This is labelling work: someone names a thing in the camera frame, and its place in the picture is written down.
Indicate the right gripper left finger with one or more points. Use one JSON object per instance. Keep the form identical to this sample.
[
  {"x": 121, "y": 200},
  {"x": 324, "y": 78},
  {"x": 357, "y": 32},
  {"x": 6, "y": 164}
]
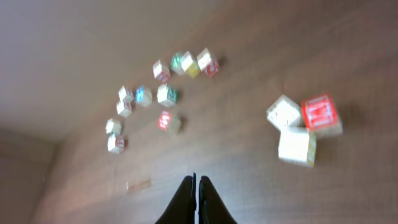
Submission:
[{"x": 181, "y": 208}]

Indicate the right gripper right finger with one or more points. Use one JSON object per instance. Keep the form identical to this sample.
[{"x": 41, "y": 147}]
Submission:
[{"x": 212, "y": 210}]

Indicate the red letter A block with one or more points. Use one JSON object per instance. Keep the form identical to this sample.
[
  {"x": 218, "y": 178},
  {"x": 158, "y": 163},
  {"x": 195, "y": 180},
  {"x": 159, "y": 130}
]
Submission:
[{"x": 116, "y": 144}]

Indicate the wooden block teal side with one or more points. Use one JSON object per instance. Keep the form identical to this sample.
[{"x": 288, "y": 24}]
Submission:
[{"x": 297, "y": 146}]

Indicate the plain wooden block red side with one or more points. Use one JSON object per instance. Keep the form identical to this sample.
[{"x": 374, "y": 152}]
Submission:
[{"x": 284, "y": 113}]

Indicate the red letter M block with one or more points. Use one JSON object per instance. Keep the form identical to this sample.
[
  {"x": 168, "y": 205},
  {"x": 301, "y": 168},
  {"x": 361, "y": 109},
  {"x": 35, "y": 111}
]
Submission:
[{"x": 321, "y": 116}]

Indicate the red letter U block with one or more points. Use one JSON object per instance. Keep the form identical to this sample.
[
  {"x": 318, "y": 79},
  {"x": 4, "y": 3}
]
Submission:
[{"x": 169, "y": 122}]

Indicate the wooden block green side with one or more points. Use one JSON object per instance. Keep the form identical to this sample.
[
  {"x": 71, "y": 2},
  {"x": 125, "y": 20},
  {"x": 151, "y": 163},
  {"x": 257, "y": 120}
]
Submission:
[{"x": 113, "y": 126}]

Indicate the wooden block with picture centre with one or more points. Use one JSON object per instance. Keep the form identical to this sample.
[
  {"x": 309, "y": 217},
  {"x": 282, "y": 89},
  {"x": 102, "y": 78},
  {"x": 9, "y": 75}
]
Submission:
[{"x": 166, "y": 95}]

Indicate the wooden block with tree picture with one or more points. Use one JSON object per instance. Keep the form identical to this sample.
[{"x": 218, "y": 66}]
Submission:
[{"x": 124, "y": 108}]

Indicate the blue letter P block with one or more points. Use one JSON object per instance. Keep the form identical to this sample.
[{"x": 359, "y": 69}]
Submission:
[{"x": 143, "y": 96}]

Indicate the plain wooden block top left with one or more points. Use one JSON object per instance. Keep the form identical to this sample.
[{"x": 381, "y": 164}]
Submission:
[{"x": 126, "y": 94}]

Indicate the wooden block red side top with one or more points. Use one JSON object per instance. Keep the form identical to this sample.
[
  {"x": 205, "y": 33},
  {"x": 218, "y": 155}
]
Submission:
[{"x": 161, "y": 71}]

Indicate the wooden block red side right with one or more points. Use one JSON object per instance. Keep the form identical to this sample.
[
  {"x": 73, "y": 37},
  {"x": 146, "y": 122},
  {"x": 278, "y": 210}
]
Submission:
[{"x": 208, "y": 63}]

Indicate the wooden block yellow side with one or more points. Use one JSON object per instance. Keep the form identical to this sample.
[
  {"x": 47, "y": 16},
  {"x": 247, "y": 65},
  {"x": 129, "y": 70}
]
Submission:
[{"x": 189, "y": 65}]

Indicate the green letter N block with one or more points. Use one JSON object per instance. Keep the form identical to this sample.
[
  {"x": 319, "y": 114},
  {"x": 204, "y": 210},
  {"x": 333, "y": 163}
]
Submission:
[{"x": 175, "y": 63}]

